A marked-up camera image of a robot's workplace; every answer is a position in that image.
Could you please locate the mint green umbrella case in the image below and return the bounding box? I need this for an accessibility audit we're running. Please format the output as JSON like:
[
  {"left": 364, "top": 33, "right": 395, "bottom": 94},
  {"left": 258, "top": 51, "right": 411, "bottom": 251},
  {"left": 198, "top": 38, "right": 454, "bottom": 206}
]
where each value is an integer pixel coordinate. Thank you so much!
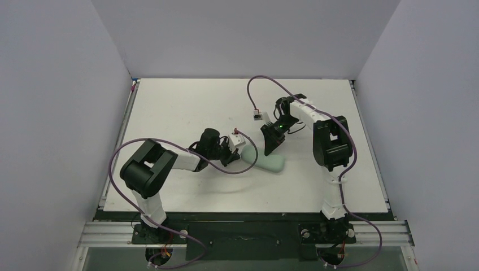
[{"left": 241, "top": 145, "right": 286, "bottom": 173}]

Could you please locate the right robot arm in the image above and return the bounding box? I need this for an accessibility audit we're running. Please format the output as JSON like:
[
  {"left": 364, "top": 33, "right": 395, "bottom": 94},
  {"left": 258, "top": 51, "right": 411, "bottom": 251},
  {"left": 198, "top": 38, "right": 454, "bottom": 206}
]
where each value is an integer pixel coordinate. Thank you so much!
[{"left": 260, "top": 94, "right": 353, "bottom": 220}]

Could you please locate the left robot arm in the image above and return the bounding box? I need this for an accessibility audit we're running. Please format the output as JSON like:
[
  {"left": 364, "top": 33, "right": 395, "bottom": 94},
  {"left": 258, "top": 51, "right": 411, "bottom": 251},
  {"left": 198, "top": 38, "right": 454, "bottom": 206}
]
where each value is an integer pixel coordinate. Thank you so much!
[{"left": 120, "top": 128, "right": 243, "bottom": 229}]

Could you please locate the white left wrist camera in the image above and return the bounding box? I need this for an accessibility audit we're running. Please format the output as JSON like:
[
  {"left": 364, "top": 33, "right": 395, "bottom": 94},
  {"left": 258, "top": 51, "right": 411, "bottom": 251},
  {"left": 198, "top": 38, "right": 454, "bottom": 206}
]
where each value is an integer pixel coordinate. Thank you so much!
[{"left": 228, "top": 134, "right": 246, "bottom": 153}]

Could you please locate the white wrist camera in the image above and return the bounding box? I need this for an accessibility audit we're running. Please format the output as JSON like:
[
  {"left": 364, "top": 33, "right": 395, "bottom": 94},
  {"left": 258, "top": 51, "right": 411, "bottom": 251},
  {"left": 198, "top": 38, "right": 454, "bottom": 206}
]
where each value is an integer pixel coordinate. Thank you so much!
[
  {"left": 253, "top": 109, "right": 271, "bottom": 124},
  {"left": 228, "top": 134, "right": 246, "bottom": 153}
]

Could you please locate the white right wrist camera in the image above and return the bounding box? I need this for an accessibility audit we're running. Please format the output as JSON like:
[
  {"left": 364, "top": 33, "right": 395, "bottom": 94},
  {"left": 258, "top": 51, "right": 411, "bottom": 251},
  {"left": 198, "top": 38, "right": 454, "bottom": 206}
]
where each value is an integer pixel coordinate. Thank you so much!
[{"left": 253, "top": 109, "right": 271, "bottom": 124}]

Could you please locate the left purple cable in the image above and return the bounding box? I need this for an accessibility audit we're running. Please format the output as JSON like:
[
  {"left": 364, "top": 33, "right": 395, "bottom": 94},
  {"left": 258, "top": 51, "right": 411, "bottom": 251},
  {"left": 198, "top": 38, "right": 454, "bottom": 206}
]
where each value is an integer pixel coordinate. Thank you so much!
[{"left": 108, "top": 128, "right": 259, "bottom": 270}]

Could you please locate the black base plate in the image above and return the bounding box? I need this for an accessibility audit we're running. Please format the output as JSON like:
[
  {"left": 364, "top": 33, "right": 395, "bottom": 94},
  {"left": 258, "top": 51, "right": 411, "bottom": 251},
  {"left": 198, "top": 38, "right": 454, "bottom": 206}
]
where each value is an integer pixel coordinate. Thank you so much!
[{"left": 131, "top": 221, "right": 356, "bottom": 261}]

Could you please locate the aluminium frame rail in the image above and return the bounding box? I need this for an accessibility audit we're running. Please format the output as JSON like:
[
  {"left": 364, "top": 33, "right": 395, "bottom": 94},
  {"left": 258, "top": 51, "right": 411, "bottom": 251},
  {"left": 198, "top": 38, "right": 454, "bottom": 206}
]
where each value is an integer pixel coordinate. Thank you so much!
[{"left": 78, "top": 221, "right": 414, "bottom": 248}]

